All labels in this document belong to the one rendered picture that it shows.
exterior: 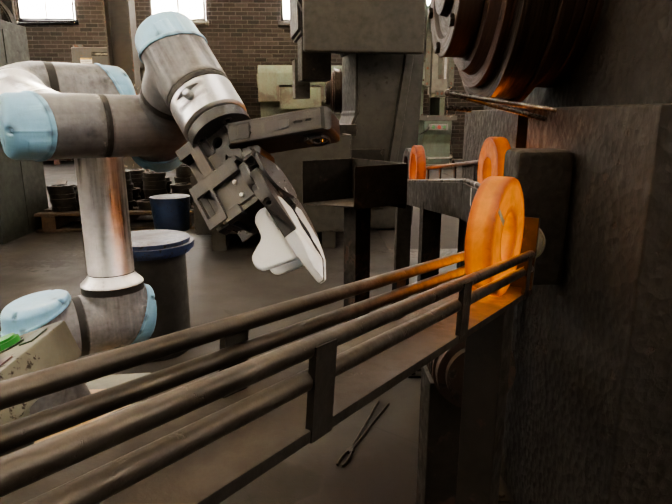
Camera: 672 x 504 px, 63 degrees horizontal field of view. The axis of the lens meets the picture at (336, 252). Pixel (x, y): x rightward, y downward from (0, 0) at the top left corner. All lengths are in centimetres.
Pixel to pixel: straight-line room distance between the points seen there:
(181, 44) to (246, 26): 1073
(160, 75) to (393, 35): 329
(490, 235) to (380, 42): 325
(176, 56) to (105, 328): 62
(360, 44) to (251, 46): 761
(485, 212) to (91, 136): 46
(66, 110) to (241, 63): 1066
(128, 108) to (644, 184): 67
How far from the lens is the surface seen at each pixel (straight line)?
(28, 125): 69
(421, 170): 205
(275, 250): 54
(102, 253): 111
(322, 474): 146
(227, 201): 56
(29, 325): 110
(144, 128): 71
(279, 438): 33
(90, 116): 70
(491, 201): 68
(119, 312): 112
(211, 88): 62
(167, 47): 66
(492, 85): 117
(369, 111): 409
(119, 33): 816
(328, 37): 379
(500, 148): 121
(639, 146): 87
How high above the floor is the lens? 86
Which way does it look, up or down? 14 degrees down
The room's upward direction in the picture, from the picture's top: straight up
